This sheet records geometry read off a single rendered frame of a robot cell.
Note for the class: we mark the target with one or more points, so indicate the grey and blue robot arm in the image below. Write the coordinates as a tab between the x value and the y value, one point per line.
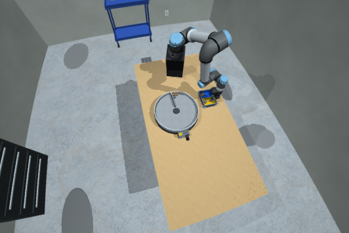
213	43

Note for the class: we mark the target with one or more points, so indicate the dark grey two-compartment bin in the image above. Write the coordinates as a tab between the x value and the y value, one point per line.
207	96

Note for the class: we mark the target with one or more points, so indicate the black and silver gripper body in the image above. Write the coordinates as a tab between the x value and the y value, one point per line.
216	92

